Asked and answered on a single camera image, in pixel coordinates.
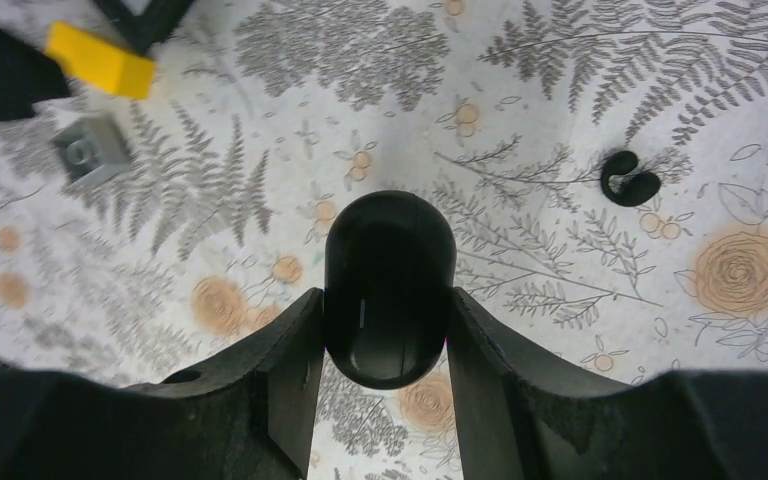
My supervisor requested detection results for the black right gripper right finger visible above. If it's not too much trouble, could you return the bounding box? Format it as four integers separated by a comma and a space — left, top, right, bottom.
447, 288, 768, 479

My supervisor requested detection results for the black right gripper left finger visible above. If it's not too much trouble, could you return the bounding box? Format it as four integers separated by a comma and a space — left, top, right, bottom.
0, 288, 324, 479

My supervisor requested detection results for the black earbud case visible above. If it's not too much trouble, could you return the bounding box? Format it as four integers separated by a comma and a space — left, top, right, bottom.
323, 190, 456, 390

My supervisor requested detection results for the floral patterned table mat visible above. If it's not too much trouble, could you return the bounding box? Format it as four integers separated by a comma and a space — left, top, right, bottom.
0, 1, 768, 479

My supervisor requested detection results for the small grey square tile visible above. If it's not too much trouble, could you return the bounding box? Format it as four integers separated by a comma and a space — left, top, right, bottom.
50, 115, 132, 189

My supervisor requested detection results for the yellow block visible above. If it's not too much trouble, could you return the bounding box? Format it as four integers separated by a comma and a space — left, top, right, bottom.
44, 21, 155, 100

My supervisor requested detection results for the black white checkerboard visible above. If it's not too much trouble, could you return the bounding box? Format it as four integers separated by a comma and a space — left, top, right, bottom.
91, 0, 195, 55

